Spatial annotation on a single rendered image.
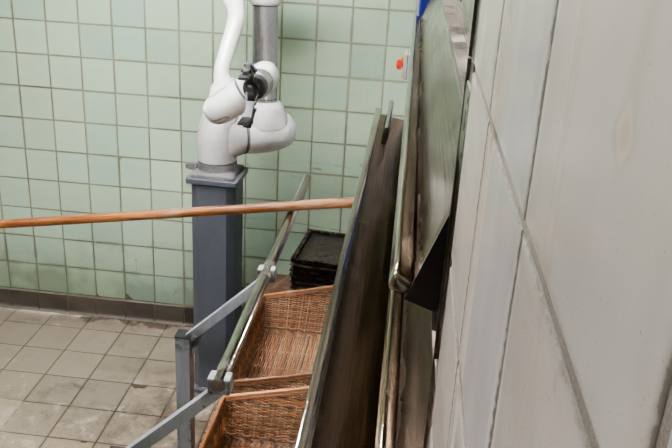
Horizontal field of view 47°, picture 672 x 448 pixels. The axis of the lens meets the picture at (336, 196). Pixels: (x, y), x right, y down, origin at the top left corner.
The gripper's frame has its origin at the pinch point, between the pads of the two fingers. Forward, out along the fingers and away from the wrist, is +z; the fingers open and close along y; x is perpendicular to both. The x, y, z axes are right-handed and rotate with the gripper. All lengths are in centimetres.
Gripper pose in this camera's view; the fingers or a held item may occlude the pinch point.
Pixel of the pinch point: (243, 101)
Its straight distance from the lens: 228.8
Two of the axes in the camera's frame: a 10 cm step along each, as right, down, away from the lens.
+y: -0.5, 9.3, 3.6
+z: -1.0, 3.5, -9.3
